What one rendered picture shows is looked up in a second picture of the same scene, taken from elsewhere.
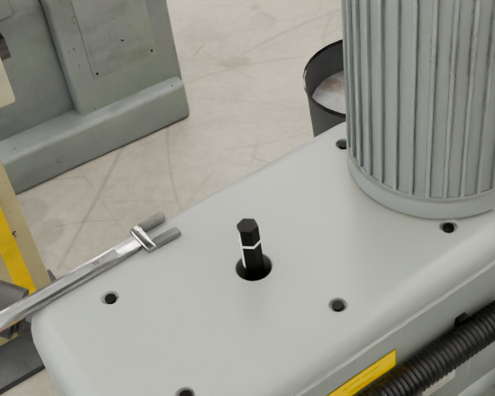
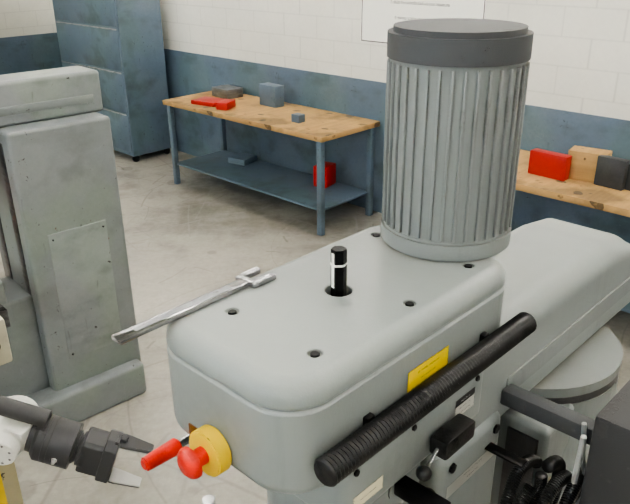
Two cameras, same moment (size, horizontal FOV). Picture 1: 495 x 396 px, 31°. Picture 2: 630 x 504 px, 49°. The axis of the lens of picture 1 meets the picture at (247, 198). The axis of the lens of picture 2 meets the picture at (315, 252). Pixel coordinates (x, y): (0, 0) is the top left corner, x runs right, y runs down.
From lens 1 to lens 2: 43 cm
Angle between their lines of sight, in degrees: 25
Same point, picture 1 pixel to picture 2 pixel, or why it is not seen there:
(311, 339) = (398, 319)
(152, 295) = (266, 308)
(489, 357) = (488, 401)
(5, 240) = not seen: outside the picture
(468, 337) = (493, 343)
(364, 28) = (413, 111)
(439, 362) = (479, 356)
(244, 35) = not seen: hidden behind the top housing
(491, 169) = (493, 220)
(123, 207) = not seen: hidden behind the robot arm
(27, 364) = not seen: outside the picture
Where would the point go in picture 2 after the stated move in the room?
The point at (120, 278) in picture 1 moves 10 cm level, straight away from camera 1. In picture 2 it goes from (236, 301) to (206, 273)
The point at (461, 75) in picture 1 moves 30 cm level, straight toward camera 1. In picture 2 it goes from (478, 138) to (544, 220)
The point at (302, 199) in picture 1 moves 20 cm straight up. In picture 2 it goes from (359, 258) to (361, 124)
